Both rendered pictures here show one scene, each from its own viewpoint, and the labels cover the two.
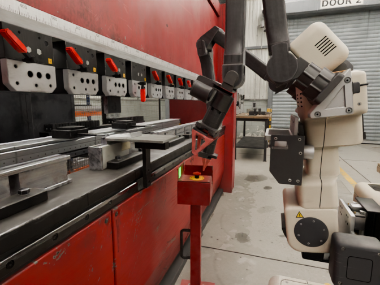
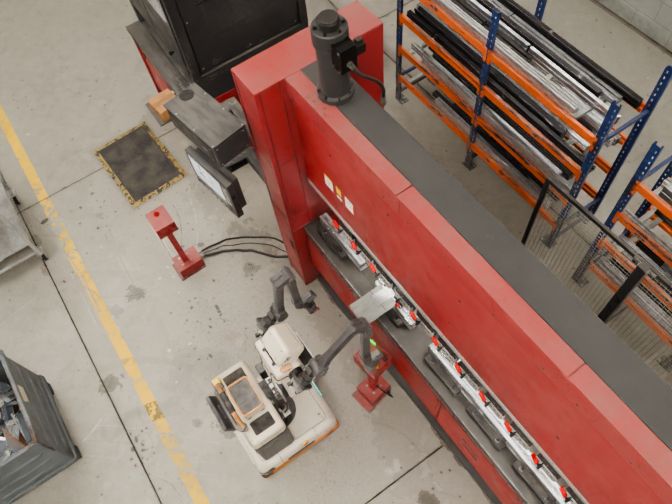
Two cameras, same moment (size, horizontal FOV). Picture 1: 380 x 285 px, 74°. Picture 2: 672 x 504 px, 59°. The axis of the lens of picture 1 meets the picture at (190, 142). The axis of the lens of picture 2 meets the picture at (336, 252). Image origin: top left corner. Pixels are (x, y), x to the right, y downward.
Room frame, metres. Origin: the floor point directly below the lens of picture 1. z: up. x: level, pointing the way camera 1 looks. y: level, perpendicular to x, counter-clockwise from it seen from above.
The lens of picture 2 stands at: (2.07, -1.03, 4.58)
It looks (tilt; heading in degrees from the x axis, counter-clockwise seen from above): 61 degrees down; 135
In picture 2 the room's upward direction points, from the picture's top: 9 degrees counter-clockwise
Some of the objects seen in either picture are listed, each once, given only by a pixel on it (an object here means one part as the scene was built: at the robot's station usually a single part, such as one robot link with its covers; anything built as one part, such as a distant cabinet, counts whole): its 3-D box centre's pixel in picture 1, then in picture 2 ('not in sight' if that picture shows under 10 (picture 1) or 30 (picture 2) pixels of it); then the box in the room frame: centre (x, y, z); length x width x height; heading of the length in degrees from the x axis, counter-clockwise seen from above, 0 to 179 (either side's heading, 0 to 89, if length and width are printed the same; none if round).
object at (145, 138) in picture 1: (143, 137); (372, 305); (1.09, 0.20, 1.00); 0.26 x 0.18 x 0.01; 73
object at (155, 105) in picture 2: not in sight; (164, 103); (-1.32, 0.66, 1.04); 0.30 x 0.26 x 0.12; 162
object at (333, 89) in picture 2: not in sight; (345, 61); (0.66, 0.63, 2.54); 0.33 x 0.25 x 0.47; 163
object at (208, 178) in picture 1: (195, 181); (372, 358); (1.24, -0.03, 0.75); 0.20 x 0.16 x 0.18; 172
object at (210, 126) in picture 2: not in sight; (220, 157); (-0.20, 0.29, 1.53); 0.51 x 0.25 x 0.85; 171
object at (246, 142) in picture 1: (254, 120); not in sight; (5.80, -1.48, 0.75); 1.80 x 0.75 x 1.50; 162
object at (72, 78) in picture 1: (74, 70); (368, 250); (0.92, 0.41, 1.26); 0.15 x 0.09 x 0.17; 163
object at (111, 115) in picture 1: (112, 107); not in sight; (1.13, 0.34, 1.13); 0.10 x 0.02 x 0.10; 163
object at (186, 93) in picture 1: (183, 89); (499, 401); (2.06, 0.05, 1.26); 0.15 x 0.09 x 0.17; 163
